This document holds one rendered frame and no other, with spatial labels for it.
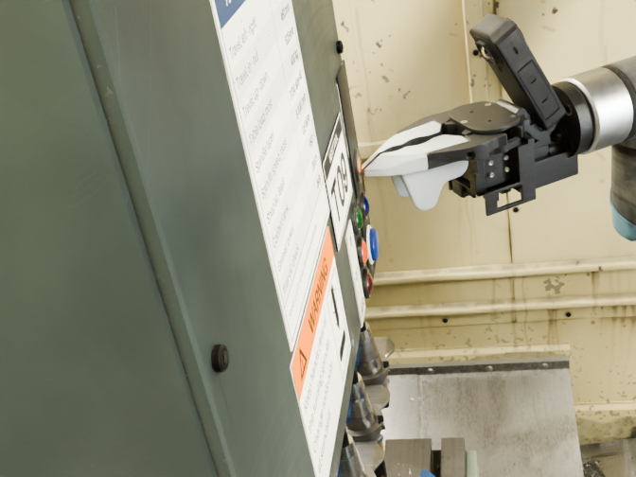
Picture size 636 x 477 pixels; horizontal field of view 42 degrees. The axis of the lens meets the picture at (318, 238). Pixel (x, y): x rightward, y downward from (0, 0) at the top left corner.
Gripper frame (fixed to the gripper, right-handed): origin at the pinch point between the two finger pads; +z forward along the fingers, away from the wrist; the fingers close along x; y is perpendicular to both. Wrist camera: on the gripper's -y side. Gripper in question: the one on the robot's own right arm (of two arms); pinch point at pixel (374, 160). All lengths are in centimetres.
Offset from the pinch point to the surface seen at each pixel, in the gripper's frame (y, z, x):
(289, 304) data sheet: -5.2, 16.0, -24.7
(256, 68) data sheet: -17.3, 14.3, -21.8
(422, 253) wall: 52, -32, 63
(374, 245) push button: 7.4, 1.8, -1.3
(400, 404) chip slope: 83, -22, 61
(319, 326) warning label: 0.3, 13.3, -20.0
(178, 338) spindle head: -12.5, 22.9, -35.5
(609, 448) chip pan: 101, -60, 44
